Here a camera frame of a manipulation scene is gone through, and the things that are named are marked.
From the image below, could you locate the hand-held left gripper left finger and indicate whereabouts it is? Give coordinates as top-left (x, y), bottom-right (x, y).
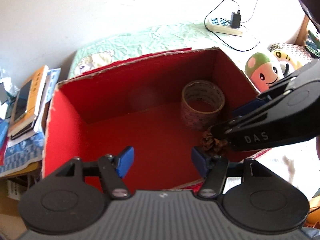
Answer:
top-left (54, 146), bottom-right (135, 201)

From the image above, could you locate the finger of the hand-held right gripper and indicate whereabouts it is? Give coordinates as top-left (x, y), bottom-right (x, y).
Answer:
top-left (232, 76), bottom-right (295, 118)
top-left (211, 90), bottom-right (294, 140)

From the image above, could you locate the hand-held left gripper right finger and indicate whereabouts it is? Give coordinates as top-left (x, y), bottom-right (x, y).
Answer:
top-left (191, 147), bottom-right (270, 198)

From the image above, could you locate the brown pine cone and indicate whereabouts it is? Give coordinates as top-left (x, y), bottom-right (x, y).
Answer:
top-left (200, 129), bottom-right (229, 157)

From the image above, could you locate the large red cardboard box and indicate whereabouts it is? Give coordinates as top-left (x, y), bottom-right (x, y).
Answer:
top-left (42, 46), bottom-right (273, 190)

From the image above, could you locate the printed tape roll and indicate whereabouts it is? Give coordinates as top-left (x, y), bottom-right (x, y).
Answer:
top-left (181, 80), bottom-right (225, 131)

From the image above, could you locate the green mushroom plush toy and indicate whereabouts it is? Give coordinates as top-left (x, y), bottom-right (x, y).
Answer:
top-left (244, 52), bottom-right (283, 93)

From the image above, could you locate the yellow white plush toy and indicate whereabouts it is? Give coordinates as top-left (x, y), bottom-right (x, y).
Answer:
top-left (271, 49), bottom-right (297, 77)

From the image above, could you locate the spotted pink cushion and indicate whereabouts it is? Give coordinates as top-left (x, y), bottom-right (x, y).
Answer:
top-left (267, 42), bottom-right (316, 64)

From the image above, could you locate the dark green toy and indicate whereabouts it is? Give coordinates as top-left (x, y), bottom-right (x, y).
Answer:
top-left (306, 30), bottom-right (320, 58)

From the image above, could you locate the white power strip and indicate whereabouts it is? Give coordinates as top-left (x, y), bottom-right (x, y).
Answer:
top-left (205, 17), bottom-right (243, 37)

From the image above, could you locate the black charger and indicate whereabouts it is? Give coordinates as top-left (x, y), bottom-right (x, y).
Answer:
top-left (230, 10), bottom-right (242, 29)

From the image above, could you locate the stack of books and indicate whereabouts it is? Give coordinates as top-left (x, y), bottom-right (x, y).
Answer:
top-left (11, 67), bottom-right (62, 140)

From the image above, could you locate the blue patterned cloth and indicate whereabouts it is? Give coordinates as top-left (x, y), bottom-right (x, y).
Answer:
top-left (0, 120), bottom-right (46, 177)

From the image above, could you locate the orange book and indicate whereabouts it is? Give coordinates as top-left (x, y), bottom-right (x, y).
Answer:
top-left (9, 65), bottom-right (49, 133)

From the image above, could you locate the green bedspread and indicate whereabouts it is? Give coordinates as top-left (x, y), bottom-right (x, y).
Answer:
top-left (67, 21), bottom-right (270, 80)

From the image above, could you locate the smartphone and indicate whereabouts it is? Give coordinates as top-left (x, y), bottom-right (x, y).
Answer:
top-left (13, 80), bottom-right (33, 121)

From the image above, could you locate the silver foil bag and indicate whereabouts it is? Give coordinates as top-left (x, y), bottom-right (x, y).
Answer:
top-left (0, 66), bottom-right (21, 107)

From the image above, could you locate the black charger cable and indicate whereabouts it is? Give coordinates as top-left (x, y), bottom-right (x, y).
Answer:
top-left (204, 0), bottom-right (262, 53)

